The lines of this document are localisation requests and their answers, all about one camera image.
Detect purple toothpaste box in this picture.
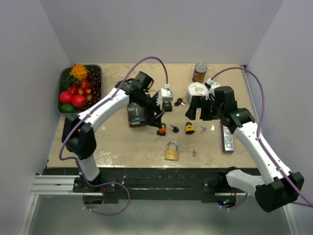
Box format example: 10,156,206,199
221,124,234,154

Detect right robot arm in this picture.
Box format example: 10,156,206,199
185,82,304,212

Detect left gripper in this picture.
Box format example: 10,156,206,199
134,93,165,128

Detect tin can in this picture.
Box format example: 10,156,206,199
192,63,207,83

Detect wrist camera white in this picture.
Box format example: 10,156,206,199
156,83,174,106
204,79,220,100

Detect razor box green black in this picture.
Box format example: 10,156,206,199
127,102,147,128

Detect white toilet paper roll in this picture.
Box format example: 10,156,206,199
186,82,208,104

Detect orange padlock keys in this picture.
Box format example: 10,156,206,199
170,125,179,133

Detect purple cable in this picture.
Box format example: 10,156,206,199
59,56,170,216
210,67,313,211

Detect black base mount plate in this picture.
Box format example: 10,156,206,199
43,167,247,204

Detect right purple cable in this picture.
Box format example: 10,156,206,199
210,67,313,211

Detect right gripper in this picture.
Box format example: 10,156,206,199
185,95,224,121

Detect orange padlock with keys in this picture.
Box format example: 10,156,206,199
156,123,167,136

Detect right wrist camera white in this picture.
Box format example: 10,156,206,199
204,79,220,100

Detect black padlock keys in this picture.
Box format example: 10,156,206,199
174,98,185,107

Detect black padlock with keys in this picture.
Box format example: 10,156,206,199
162,102,173,112

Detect fruit tray dark green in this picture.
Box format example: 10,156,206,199
56,64,103,115

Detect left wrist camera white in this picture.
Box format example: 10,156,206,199
156,83,174,106

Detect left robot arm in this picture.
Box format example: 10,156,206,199
61,72,164,192

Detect yellow padlock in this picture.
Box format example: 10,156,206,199
185,122,195,135

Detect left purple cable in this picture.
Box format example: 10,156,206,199
59,56,170,216

